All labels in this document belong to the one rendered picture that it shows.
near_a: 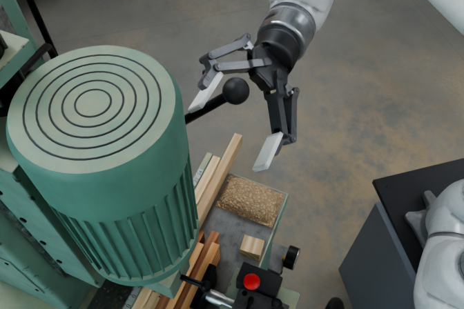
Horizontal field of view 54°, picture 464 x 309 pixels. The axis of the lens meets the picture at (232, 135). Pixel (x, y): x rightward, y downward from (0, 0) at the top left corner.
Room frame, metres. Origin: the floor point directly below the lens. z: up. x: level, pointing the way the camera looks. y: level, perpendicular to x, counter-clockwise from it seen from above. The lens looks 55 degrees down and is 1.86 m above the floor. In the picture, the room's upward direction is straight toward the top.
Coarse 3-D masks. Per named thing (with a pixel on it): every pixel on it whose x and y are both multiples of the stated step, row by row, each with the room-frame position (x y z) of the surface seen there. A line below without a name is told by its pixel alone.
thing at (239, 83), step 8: (232, 80) 0.38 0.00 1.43; (240, 80) 0.38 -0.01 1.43; (224, 88) 0.38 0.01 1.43; (232, 88) 0.37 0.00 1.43; (240, 88) 0.37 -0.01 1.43; (248, 88) 0.38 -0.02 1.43; (216, 96) 0.39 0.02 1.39; (224, 96) 0.37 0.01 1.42; (232, 96) 0.37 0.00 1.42; (240, 96) 0.37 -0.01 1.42; (248, 96) 0.37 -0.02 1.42; (208, 104) 0.39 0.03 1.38; (216, 104) 0.38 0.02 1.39; (200, 112) 0.39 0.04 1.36; (192, 120) 0.40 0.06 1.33
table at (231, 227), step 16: (208, 224) 0.43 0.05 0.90; (224, 224) 0.43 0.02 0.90; (240, 224) 0.43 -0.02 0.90; (256, 224) 0.43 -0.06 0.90; (224, 240) 0.39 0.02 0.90; (240, 240) 0.39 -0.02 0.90; (272, 240) 0.41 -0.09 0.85; (224, 256) 0.36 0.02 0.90; (240, 256) 0.36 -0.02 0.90; (224, 272) 0.32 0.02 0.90; (224, 288) 0.29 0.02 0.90; (208, 304) 0.26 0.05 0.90
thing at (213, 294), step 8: (208, 272) 0.29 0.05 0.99; (216, 272) 0.30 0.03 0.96; (208, 280) 0.28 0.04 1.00; (216, 280) 0.30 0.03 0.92; (200, 288) 0.26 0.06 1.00; (200, 296) 0.25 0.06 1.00; (208, 296) 0.26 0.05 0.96; (216, 296) 0.26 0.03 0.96; (224, 296) 0.26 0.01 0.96; (192, 304) 0.23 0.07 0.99; (200, 304) 0.24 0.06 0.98; (216, 304) 0.24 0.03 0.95; (224, 304) 0.24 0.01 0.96; (232, 304) 0.24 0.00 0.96
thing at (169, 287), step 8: (184, 264) 0.29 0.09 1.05; (176, 272) 0.27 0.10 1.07; (184, 272) 0.28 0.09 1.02; (168, 280) 0.25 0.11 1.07; (176, 280) 0.26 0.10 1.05; (152, 288) 0.25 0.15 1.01; (160, 288) 0.25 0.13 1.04; (168, 288) 0.24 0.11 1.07; (176, 288) 0.25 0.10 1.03; (168, 296) 0.24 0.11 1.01
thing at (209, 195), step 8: (240, 136) 0.65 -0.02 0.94; (232, 144) 0.62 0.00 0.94; (240, 144) 0.64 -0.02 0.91; (224, 152) 0.60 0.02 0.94; (232, 152) 0.60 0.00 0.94; (224, 160) 0.58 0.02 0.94; (232, 160) 0.59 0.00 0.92; (224, 168) 0.56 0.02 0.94; (216, 176) 0.54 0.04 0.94; (224, 176) 0.55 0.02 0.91; (216, 184) 0.51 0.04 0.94; (208, 192) 0.49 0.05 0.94; (216, 192) 0.51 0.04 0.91; (200, 200) 0.47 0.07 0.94; (208, 200) 0.47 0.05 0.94; (200, 208) 0.45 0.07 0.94; (208, 208) 0.46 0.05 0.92; (200, 216) 0.43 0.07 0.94; (200, 224) 0.43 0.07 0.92; (152, 296) 0.26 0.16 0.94; (160, 296) 0.26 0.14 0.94
